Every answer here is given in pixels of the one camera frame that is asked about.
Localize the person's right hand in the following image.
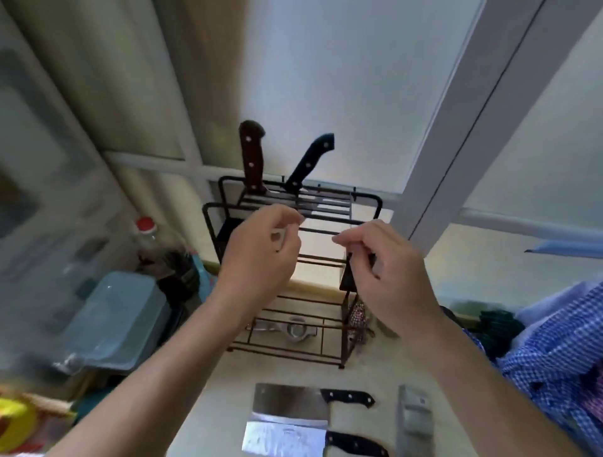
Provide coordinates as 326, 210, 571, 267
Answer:
332, 220, 443, 339

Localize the person's left hand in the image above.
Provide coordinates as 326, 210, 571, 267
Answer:
210, 204, 306, 326

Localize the person's right forearm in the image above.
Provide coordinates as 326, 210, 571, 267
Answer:
400, 306, 589, 457

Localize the person's left forearm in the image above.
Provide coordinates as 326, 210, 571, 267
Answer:
45, 292, 269, 457

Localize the black utensil holder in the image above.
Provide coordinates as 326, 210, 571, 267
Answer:
339, 253, 378, 291

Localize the patterned cloth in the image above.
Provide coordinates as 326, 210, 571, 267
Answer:
346, 299, 375, 354

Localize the clear bottle with red cap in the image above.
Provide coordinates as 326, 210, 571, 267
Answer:
133, 217, 163, 274

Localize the steel knife blade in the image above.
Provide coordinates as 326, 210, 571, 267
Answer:
396, 384, 435, 457

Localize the dark green cloth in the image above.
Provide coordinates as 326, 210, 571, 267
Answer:
478, 308, 526, 363

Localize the blue plastic hanger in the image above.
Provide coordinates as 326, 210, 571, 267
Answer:
524, 240, 603, 260

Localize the blue checked shirt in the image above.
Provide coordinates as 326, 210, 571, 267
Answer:
464, 282, 603, 457

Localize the yellow plastic item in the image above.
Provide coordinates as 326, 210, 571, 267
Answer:
0, 398, 38, 455

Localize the black wire knife rack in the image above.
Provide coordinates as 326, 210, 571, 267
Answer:
203, 175, 383, 369

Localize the black-handled slim knife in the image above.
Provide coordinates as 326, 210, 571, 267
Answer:
282, 133, 336, 195

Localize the brown-handled knife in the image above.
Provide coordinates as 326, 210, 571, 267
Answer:
238, 120, 269, 196

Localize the black-handled steel cleaver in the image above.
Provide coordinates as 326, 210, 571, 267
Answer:
253, 383, 376, 423
242, 420, 390, 457

